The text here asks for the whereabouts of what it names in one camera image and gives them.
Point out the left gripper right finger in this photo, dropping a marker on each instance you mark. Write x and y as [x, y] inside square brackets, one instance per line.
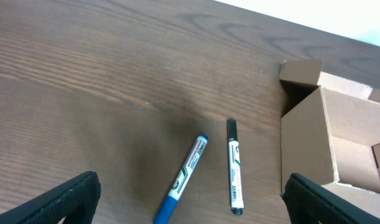
[308, 202]

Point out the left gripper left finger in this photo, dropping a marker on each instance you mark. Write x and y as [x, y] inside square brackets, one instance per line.
[74, 201]

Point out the blue whiteboard marker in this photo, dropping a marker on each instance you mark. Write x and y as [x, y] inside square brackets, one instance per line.
[181, 181]

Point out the black whiteboard marker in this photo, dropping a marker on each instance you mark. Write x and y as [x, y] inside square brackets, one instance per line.
[236, 193]

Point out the open cardboard box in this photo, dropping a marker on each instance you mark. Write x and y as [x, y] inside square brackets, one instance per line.
[332, 136]

